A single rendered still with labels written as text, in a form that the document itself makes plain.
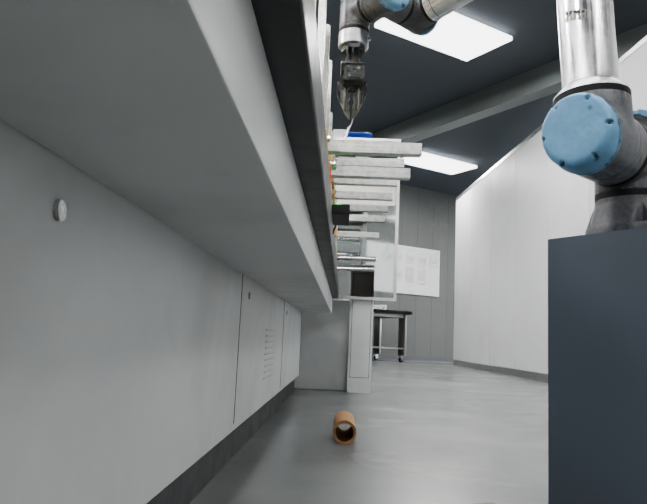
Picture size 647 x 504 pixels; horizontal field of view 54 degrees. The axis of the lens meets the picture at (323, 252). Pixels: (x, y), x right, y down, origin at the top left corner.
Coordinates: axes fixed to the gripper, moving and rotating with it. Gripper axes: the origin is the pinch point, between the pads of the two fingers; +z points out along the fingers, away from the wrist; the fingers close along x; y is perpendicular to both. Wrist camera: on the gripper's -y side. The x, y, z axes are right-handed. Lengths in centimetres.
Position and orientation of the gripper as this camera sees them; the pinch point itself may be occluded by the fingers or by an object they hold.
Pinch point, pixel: (350, 116)
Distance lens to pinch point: 193.0
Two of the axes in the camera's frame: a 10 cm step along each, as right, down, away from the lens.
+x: 10.0, 0.4, -0.4
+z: -0.5, 9.9, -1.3
